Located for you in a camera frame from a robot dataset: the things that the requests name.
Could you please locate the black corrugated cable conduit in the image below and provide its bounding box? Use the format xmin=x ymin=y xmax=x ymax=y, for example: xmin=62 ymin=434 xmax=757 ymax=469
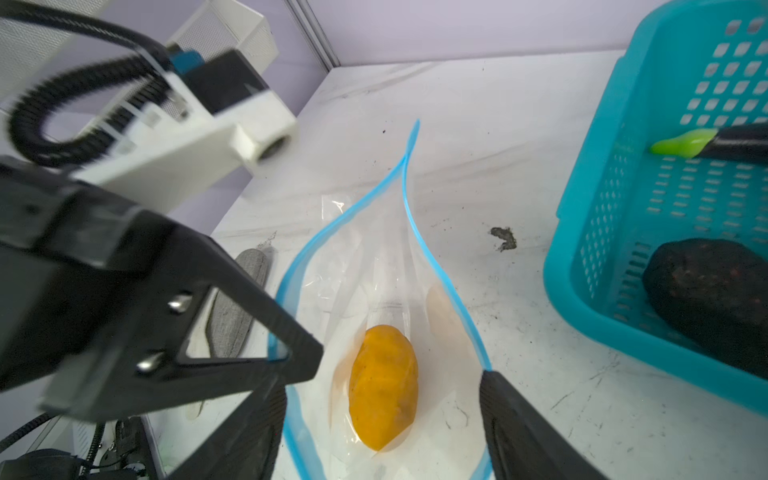
xmin=0 ymin=0 xmax=175 ymax=169

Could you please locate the teal plastic basket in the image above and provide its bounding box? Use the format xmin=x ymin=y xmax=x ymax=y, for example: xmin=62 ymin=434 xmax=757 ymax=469
xmin=543 ymin=1 xmax=767 ymax=414

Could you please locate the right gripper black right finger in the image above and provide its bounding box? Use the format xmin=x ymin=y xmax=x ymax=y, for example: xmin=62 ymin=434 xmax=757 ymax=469
xmin=479 ymin=371 xmax=606 ymax=480

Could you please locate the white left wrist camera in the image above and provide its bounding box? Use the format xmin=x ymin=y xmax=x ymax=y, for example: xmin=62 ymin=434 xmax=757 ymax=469
xmin=73 ymin=49 xmax=298 ymax=214

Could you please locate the dark avocado toy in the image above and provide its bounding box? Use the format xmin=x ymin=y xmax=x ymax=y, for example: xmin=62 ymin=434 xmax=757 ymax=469
xmin=642 ymin=238 xmax=767 ymax=379

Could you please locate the yellow mango toy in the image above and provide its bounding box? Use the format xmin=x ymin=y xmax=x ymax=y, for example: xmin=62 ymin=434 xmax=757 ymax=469
xmin=348 ymin=325 xmax=419 ymax=451

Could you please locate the black eggplant toy green stem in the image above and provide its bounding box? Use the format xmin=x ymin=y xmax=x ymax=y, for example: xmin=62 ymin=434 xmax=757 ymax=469
xmin=649 ymin=123 xmax=767 ymax=165

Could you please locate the clear zip top bag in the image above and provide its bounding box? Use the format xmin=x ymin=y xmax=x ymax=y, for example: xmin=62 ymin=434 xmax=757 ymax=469
xmin=276 ymin=134 xmax=492 ymax=479

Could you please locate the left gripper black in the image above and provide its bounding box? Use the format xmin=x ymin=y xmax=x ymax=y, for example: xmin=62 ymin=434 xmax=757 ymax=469
xmin=1 ymin=156 xmax=323 ymax=422

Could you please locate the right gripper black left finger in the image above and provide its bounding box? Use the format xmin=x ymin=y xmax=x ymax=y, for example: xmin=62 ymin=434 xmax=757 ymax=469
xmin=164 ymin=382 xmax=287 ymax=479

